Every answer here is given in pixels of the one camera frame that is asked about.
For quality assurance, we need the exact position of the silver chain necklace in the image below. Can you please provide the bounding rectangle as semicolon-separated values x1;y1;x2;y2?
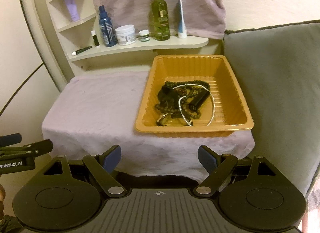
172;83;217;127

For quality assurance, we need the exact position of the brown bead necklace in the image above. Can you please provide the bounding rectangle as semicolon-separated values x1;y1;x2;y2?
172;107;203;122

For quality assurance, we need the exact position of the black cylinder case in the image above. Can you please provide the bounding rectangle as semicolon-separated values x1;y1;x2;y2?
189;90;210;112

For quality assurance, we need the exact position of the black strap wristwatch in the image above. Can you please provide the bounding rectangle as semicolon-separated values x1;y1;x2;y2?
156;113;182;126

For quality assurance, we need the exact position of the orange plastic tray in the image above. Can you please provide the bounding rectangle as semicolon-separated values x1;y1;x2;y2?
135;55;254;137

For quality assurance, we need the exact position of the dark green bead necklace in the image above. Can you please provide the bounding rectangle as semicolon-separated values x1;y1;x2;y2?
154;79;211;121

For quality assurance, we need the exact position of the black wide bracelet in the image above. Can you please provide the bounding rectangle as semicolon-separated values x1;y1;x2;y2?
157;85;181;103

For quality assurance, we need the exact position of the left hand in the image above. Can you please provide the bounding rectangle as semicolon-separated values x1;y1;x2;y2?
0;185;6;220

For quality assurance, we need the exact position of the lilac fleece table cover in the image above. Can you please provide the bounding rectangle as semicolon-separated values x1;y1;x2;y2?
42;71;255;182

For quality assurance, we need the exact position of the grey cushion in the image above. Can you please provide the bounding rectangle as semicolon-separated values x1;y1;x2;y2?
223;20;319;195

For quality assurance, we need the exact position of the black white lip balm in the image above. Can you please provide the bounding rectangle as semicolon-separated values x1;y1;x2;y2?
91;30;100;48

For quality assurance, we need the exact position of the blue spray bottle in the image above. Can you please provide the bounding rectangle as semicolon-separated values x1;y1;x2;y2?
99;5;117;47

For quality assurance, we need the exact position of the lilac lotion tube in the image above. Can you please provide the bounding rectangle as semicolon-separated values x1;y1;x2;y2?
64;0;80;22

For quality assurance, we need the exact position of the cream corner shelf unit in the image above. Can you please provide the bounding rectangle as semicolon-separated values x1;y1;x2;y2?
15;0;223;91

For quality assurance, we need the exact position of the white cream jar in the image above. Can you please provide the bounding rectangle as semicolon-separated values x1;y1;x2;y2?
115;24;136;46

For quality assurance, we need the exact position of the small green-label jar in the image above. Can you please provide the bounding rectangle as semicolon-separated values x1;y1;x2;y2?
139;30;150;42

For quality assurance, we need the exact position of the blue white tube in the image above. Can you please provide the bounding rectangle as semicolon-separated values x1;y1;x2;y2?
178;0;187;39

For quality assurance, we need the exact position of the green olive spray bottle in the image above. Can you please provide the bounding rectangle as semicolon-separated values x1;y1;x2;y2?
151;0;170;41

